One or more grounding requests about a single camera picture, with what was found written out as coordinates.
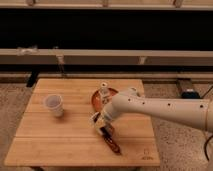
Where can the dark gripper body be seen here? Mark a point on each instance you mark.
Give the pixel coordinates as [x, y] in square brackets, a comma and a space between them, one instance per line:
[98, 123]

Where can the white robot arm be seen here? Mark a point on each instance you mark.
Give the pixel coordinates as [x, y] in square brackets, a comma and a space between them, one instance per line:
[195, 113]

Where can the orange ceramic bowl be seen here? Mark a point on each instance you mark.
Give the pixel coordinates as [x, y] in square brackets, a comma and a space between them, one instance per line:
[98, 101]

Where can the translucent plastic cup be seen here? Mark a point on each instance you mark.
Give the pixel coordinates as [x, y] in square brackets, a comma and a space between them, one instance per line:
[54, 104]

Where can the wooden table board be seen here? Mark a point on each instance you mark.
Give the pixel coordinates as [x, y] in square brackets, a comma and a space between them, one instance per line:
[44, 140]

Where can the black power box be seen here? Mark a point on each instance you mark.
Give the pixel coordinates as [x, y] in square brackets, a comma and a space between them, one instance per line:
[186, 89]

